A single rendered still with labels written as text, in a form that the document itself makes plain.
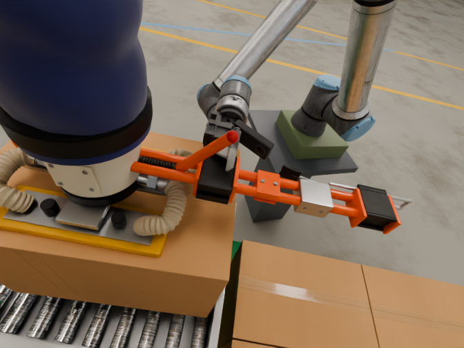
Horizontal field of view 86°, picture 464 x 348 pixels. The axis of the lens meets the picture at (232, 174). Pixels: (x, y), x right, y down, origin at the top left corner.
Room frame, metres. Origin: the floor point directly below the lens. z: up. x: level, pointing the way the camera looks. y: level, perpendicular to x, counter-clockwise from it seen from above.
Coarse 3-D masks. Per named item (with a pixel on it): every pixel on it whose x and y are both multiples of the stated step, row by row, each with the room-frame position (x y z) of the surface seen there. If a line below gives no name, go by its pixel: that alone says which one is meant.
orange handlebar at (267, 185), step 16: (160, 160) 0.33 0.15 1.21; (176, 160) 0.34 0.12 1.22; (160, 176) 0.29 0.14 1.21; (176, 176) 0.30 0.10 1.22; (192, 176) 0.31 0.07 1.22; (240, 176) 0.35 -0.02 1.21; (256, 176) 0.36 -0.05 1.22; (272, 176) 0.37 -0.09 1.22; (240, 192) 0.31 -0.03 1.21; (256, 192) 0.32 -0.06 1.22; (272, 192) 0.33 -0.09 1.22; (336, 192) 0.39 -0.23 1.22; (336, 208) 0.34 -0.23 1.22; (352, 208) 0.36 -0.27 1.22
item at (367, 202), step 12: (360, 192) 0.39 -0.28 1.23; (372, 192) 0.41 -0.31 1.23; (348, 204) 0.38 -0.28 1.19; (360, 204) 0.36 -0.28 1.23; (372, 204) 0.37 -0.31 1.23; (384, 204) 0.38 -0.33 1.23; (360, 216) 0.34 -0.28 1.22; (372, 216) 0.34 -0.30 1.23; (384, 216) 0.35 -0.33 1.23; (396, 216) 0.36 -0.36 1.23; (372, 228) 0.34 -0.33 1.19; (384, 228) 0.35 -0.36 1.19
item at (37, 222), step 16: (32, 192) 0.23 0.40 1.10; (48, 192) 0.24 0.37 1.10; (0, 208) 0.18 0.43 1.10; (32, 208) 0.20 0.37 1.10; (48, 208) 0.20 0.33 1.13; (112, 208) 0.25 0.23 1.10; (128, 208) 0.26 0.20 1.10; (0, 224) 0.15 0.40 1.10; (16, 224) 0.16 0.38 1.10; (32, 224) 0.17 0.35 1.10; (48, 224) 0.17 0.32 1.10; (64, 224) 0.18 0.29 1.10; (112, 224) 0.21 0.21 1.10; (128, 224) 0.22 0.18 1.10; (80, 240) 0.16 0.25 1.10; (96, 240) 0.17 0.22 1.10; (112, 240) 0.18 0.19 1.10; (128, 240) 0.19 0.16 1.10; (144, 240) 0.20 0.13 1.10; (160, 240) 0.21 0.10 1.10
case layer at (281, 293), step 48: (240, 288) 0.35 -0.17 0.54; (288, 288) 0.41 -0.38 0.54; (336, 288) 0.47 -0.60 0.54; (384, 288) 0.54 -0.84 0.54; (432, 288) 0.61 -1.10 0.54; (240, 336) 0.18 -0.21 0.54; (288, 336) 0.23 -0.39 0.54; (336, 336) 0.28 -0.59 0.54; (384, 336) 0.33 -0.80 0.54; (432, 336) 0.39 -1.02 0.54
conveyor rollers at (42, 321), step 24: (0, 288) 0.10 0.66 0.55; (24, 312) 0.06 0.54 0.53; (48, 312) 0.08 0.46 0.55; (72, 312) 0.10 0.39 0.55; (96, 312) 0.12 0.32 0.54; (72, 336) 0.04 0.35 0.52; (96, 336) 0.06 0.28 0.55; (120, 336) 0.07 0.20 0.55; (144, 336) 0.09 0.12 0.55; (168, 336) 0.12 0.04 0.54
